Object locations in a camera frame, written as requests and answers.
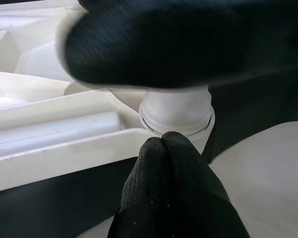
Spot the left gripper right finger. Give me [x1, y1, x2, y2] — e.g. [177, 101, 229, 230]
[163, 131, 246, 238]

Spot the black table cloth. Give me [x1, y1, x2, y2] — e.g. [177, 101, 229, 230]
[0, 61, 298, 238]

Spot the white plastic table top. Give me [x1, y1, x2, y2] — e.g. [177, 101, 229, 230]
[0, 0, 216, 199]

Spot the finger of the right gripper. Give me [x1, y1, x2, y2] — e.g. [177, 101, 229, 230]
[57, 0, 298, 90]

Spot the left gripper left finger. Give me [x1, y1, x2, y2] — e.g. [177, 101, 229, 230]
[109, 137, 172, 238]

